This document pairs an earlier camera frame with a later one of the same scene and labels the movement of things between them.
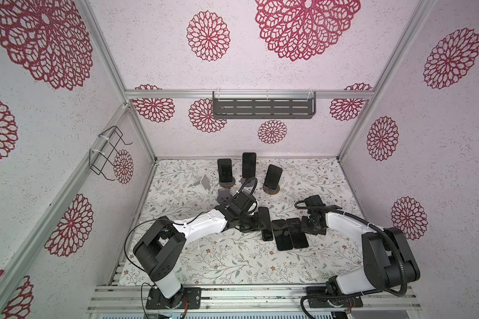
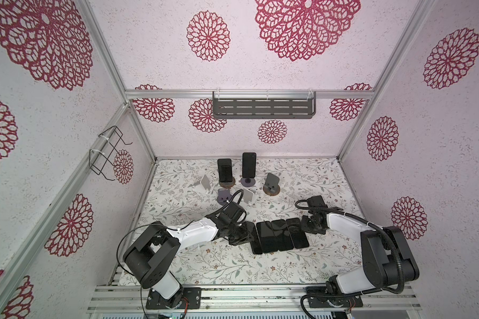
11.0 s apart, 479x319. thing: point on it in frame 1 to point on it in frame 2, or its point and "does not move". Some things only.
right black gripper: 303,220 does not move
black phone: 273,176 to 255,244
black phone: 298,236 does not move
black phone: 281,234 does not move
